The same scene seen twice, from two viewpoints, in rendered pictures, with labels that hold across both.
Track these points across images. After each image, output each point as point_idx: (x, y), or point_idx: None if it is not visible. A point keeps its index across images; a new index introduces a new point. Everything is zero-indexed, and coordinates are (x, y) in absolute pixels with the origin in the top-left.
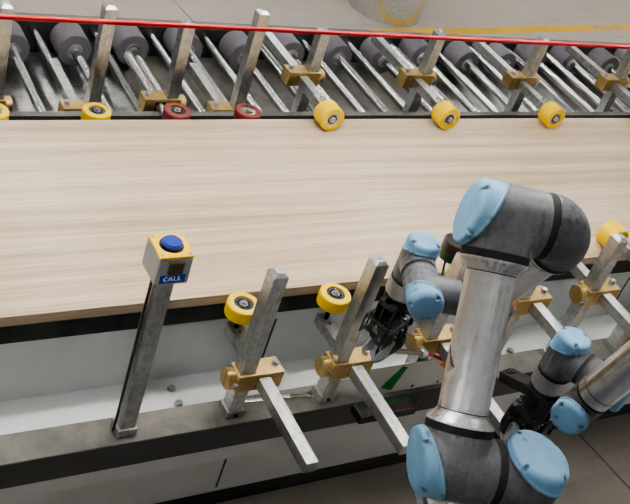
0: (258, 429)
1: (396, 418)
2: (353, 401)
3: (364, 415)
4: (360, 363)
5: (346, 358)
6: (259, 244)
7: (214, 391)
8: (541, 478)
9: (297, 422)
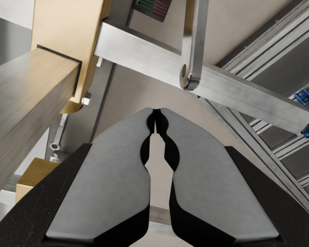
0: (94, 133)
1: (261, 93)
2: (128, 1)
3: (163, 13)
4: (98, 29)
5: (74, 76)
6: None
7: None
8: None
9: (107, 90)
